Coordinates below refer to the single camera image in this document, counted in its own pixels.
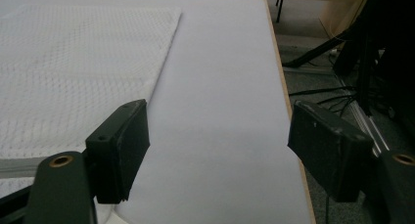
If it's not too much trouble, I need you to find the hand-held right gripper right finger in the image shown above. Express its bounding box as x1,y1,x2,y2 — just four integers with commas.
287,100,375,203

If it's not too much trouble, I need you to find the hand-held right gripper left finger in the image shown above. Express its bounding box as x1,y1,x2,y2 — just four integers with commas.
84,99,151,204

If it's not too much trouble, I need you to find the white waffle-textured cloth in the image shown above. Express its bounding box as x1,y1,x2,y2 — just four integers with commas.
0,3,183,224

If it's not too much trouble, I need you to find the black metal stand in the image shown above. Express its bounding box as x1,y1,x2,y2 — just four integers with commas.
282,0,415,134

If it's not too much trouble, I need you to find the silver metal rail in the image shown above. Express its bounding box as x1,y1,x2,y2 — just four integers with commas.
348,101,391,158

